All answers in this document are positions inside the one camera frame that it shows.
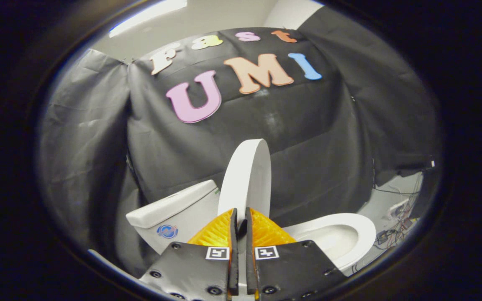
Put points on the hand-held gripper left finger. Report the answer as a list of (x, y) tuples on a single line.
[(199, 271)]

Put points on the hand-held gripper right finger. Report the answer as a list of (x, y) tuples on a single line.
[(291, 271)]

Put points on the white toilet lid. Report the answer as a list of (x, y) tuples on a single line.
[(245, 175)]

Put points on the black backdrop cloth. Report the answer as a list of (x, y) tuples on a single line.
[(308, 133)]

